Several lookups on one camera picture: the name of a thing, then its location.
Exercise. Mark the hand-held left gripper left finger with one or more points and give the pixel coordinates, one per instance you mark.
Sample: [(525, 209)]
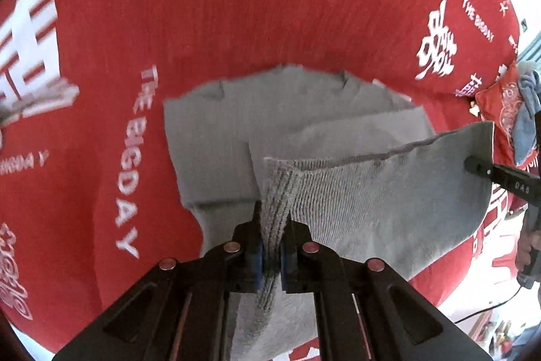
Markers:
[(255, 268)]

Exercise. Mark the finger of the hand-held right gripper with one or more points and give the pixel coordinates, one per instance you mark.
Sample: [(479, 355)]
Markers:
[(479, 167)]

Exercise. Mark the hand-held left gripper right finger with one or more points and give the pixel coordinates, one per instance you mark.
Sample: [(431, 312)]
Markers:
[(284, 268)]

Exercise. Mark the grey knit sweater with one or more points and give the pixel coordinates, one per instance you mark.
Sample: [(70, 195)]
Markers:
[(359, 200)]

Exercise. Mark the person's right hand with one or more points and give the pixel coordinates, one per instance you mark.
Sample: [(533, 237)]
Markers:
[(530, 244)]

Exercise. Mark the small white tassel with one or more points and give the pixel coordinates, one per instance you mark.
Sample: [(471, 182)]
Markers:
[(474, 108)]

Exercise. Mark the grey-blue cloth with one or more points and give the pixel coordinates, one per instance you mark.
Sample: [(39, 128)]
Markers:
[(526, 120)]

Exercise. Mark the red printed sofa cover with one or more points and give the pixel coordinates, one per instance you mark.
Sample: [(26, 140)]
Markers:
[(211, 5)]

